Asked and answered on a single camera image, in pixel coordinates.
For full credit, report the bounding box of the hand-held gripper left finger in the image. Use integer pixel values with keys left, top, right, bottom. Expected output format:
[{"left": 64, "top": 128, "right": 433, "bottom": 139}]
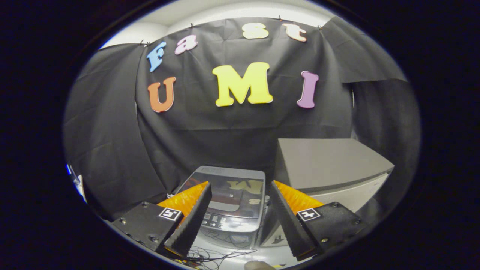
[{"left": 111, "top": 181, "right": 212, "bottom": 258}]

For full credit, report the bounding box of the black backdrop cloth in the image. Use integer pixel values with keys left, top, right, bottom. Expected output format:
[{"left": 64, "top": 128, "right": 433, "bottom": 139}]
[{"left": 63, "top": 16, "right": 420, "bottom": 220}]

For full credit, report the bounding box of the thin black cable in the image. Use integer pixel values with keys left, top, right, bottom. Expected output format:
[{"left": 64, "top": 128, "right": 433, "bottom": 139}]
[{"left": 176, "top": 225, "right": 259, "bottom": 269}]

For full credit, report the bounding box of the white cabinet with dark top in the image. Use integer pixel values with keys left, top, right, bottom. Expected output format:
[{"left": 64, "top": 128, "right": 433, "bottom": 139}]
[{"left": 259, "top": 138, "right": 395, "bottom": 247}]

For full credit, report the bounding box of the grey washing machine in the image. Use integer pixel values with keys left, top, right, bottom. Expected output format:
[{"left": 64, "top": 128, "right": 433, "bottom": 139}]
[{"left": 173, "top": 166, "right": 270, "bottom": 249}]

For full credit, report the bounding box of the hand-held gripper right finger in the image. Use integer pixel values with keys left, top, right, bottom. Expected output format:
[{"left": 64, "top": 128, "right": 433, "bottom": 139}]
[{"left": 270, "top": 180, "right": 370, "bottom": 262}]

